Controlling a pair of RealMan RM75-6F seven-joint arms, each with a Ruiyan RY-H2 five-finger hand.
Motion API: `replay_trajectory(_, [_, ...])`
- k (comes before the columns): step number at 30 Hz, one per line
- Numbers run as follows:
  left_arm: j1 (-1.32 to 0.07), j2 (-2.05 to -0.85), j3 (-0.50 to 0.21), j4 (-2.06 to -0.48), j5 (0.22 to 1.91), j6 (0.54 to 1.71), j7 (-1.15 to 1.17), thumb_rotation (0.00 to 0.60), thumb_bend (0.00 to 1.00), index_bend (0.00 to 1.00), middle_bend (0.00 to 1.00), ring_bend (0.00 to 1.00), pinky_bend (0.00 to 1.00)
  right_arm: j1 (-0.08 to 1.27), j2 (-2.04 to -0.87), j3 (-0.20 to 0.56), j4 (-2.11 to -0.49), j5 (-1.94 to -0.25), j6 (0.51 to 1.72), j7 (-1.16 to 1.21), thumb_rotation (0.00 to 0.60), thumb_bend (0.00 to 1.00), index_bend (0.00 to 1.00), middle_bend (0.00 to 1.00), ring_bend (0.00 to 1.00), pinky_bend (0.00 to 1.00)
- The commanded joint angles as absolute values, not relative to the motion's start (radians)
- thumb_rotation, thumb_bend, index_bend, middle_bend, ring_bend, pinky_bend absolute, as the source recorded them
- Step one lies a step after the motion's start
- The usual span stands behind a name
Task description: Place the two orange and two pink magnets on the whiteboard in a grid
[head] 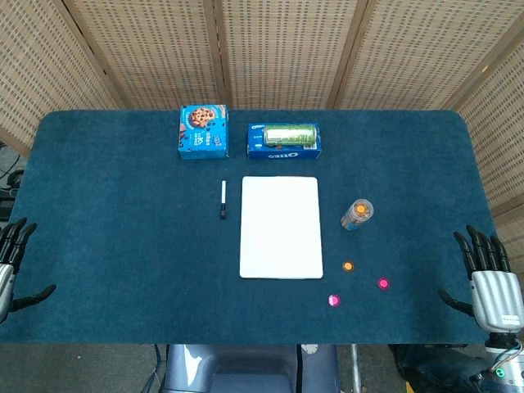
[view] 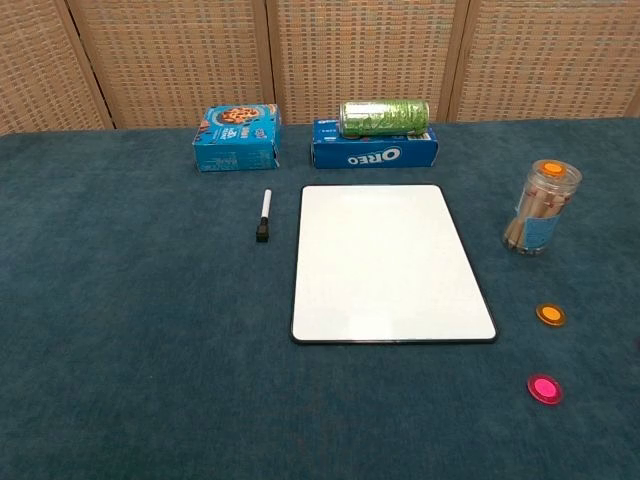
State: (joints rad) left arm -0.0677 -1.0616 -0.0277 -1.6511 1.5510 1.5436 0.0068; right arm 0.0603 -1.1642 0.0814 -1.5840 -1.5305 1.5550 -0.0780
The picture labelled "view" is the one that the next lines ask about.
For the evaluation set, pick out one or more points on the yellow round magnet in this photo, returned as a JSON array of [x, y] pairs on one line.
[[550, 168], [550, 315]]

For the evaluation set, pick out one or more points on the white marker black cap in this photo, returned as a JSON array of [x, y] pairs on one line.
[[266, 205]]

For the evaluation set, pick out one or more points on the dark blue Oreo box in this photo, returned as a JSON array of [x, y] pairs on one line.
[[375, 156]]

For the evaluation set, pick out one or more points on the light blue cookie box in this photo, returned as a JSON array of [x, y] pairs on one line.
[[235, 150]]

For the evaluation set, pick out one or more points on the green drink can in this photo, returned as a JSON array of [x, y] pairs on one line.
[[385, 117]]

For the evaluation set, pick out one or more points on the blue table cover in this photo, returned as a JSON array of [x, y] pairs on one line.
[[125, 325]]

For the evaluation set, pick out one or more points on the clear jar of wafer rolls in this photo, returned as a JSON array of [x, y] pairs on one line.
[[535, 220]]

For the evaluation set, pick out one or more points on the woven folding screen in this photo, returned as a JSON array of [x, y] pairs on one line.
[[175, 60]]

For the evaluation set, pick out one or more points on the white magnetic whiteboard black frame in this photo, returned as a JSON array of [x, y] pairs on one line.
[[390, 260]]

